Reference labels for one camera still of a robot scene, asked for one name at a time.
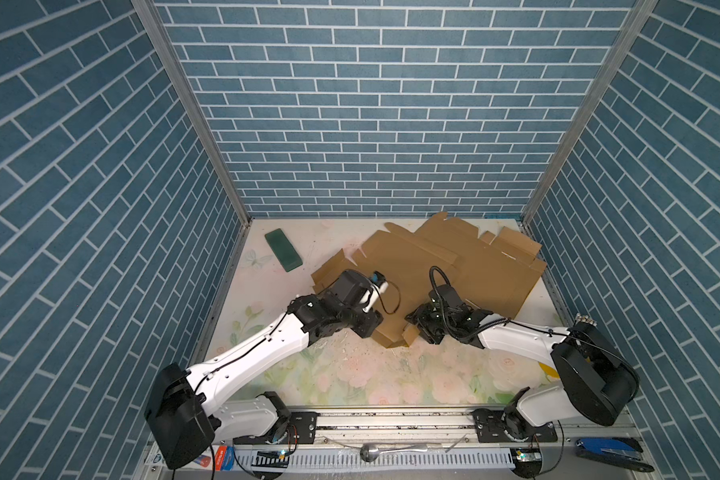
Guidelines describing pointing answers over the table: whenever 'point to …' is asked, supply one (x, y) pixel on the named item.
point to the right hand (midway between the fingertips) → (403, 318)
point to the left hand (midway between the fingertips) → (376, 314)
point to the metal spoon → (370, 452)
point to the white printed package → (224, 460)
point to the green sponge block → (283, 249)
